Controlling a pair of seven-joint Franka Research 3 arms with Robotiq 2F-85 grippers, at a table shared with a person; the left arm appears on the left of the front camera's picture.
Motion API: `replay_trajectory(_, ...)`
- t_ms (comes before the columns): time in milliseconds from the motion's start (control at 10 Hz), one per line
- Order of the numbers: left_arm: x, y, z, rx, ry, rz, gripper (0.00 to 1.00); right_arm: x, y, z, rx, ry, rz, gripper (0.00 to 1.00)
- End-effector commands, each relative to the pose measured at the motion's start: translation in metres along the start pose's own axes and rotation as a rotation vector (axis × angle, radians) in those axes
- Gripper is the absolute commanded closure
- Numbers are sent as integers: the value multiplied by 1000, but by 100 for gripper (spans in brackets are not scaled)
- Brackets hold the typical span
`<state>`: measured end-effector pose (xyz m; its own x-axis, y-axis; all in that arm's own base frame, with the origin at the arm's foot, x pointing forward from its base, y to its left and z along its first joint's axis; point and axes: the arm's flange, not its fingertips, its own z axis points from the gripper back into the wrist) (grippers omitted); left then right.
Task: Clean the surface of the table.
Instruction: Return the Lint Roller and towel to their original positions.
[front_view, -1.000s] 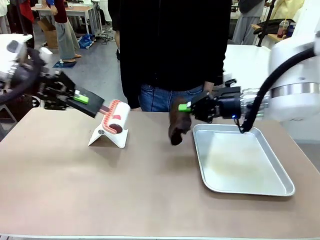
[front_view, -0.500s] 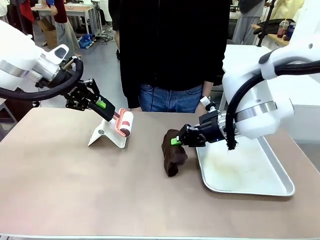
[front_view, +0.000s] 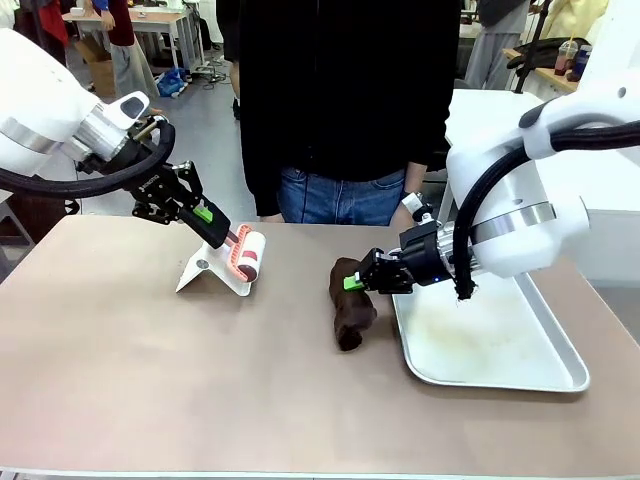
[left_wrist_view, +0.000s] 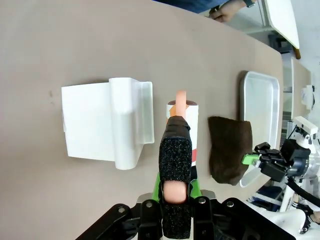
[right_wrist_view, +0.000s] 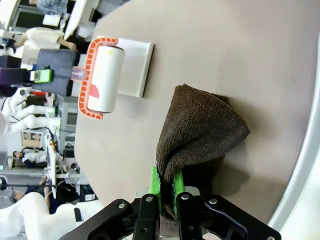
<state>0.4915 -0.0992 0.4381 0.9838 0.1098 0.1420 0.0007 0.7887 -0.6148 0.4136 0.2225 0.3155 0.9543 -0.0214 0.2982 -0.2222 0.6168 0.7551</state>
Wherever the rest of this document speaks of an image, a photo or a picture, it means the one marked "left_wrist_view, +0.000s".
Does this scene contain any white table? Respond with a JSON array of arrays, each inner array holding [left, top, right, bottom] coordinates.
[[264, 0, 302, 60]]

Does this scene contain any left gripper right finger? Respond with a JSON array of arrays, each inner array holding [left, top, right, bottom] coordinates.
[[186, 179, 297, 240]]

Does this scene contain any white-edged beige table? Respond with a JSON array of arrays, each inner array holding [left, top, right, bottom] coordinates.
[[290, 56, 313, 121]]

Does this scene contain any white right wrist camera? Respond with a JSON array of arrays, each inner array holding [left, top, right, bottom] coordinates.
[[292, 116, 317, 148]]

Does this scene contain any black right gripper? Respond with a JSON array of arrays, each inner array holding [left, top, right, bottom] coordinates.
[[241, 139, 312, 182]]

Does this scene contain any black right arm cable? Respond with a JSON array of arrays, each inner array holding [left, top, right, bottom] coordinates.
[[286, 176, 320, 213]]

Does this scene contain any pink-handled lint roller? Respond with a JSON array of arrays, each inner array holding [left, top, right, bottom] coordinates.
[[158, 89, 201, 238]]

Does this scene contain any brown cloth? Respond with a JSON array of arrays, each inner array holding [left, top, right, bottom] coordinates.
[[207, 116, 253, 186]]

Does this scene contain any silver metal tray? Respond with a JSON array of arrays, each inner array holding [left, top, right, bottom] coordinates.
[[238, 70, 281, 188]]

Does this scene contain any white lint roller stand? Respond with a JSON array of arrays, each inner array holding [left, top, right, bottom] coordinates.
[[61, 77, 155, 171]]

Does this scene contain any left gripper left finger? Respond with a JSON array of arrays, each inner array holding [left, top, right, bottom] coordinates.
[[74, 172, 165, 240]]

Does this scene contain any person's left hand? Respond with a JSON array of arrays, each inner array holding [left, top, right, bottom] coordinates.
[[208, 0, 247, 24]]

